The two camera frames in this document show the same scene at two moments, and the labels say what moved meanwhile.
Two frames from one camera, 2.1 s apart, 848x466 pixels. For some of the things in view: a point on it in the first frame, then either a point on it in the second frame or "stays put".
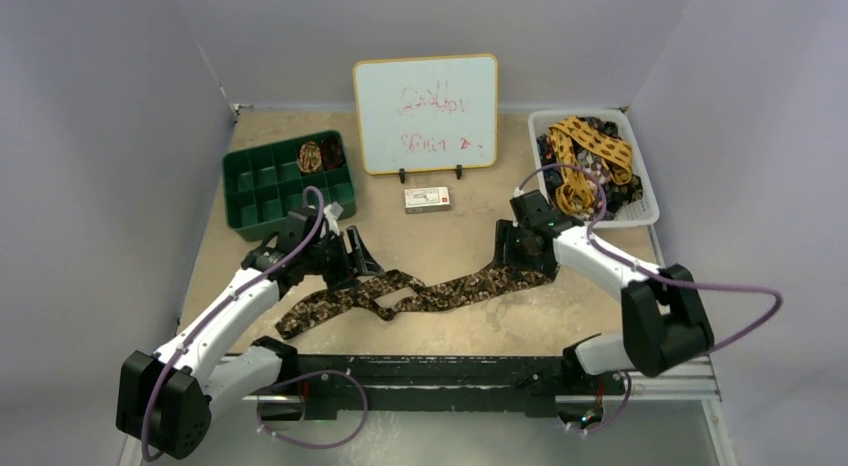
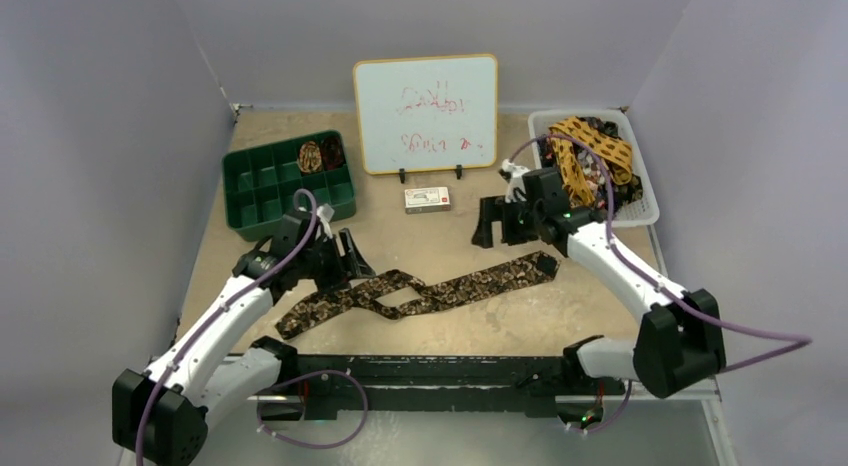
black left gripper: (344, 276) stays put
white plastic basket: (645, 210) stays put
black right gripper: (504, 241) -> (500, 216)
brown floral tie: (304, 313) stays put
